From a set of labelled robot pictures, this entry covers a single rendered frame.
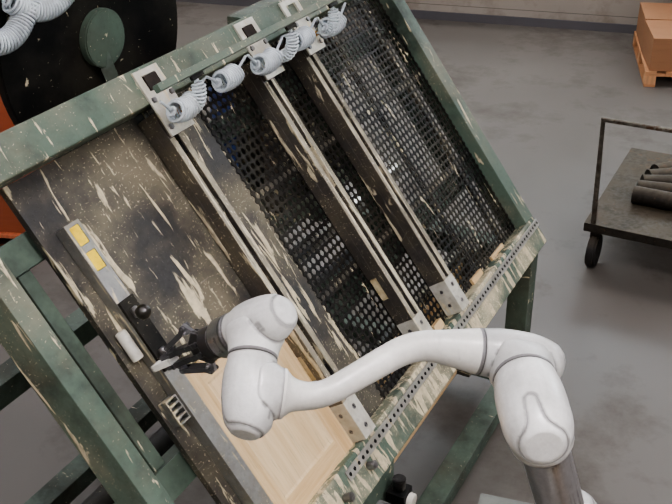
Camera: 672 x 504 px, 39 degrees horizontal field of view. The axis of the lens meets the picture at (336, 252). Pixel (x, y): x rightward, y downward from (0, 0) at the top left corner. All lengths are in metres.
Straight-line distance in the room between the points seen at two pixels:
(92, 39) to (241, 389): 1.48
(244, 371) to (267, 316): 0.12
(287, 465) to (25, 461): 1.90
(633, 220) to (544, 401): 3.46
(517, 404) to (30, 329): 1.05
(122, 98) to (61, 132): 0.23
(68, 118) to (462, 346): 1.08
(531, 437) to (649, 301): 3.40
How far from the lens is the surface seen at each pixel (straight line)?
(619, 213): 5.32
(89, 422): 2.19
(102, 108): 2.44
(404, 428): 2.89
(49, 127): 2.33
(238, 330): 1.91
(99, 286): 2.33
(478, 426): 3.94
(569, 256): 5.50
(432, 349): 1.98
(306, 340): 2.64
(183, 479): 2.41
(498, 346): 1.99
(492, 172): 3.81
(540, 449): 1.87
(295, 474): 2.58
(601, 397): 4.47
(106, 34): 3.05
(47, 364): 2.17
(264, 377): 1.86
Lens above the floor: 2.73
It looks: 30 degrees down
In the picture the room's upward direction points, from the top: 1 degrees counter-clockwise
